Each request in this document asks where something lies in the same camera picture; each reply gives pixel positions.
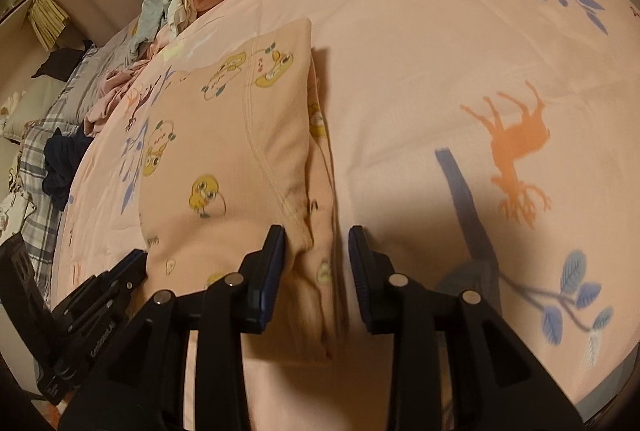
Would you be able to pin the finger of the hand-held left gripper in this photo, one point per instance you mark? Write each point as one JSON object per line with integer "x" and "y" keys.
{"x": 105, "y": 286}

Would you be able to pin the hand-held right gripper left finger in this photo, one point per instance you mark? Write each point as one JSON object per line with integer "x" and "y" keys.
{"x": 270, "y": 276}

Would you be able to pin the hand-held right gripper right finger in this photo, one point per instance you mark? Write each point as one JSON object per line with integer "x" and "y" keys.
{"x": 357, "y": 271}

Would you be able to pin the pink chick-print baby garment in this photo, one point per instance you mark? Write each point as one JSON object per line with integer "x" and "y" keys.
{"x": 225, "y": 136}

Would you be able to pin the plaid blanket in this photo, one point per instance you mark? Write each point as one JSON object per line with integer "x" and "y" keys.
{"x": 35, "y": 221}

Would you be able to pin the navy cloth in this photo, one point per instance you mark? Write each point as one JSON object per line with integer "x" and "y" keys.
{"x": 62, "y": 161}

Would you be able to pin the beige pillow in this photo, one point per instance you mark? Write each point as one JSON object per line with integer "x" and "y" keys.
{"x": 25, "y": 106}

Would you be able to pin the crumpled pink cloth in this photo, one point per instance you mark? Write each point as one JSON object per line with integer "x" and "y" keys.
{"x": 107, "y": 96}

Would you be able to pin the grey pillow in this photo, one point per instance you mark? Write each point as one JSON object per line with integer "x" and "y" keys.
{"x": 85, "y": 86}

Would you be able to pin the pink deer-print bedsheet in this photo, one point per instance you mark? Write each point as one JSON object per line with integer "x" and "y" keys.
{"x": 400, "y": 61}

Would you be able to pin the black cloth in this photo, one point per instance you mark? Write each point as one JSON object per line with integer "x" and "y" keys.
{"x": 62, "y": 61}

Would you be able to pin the stack of books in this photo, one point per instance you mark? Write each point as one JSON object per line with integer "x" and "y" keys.
{"x": 47, "y": 18}

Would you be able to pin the white shelf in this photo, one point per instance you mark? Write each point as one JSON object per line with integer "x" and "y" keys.
{"x": 15, "y": 11}

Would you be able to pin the grey-blue cloth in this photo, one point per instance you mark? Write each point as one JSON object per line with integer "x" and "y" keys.
{"x": 152, "y": 6}

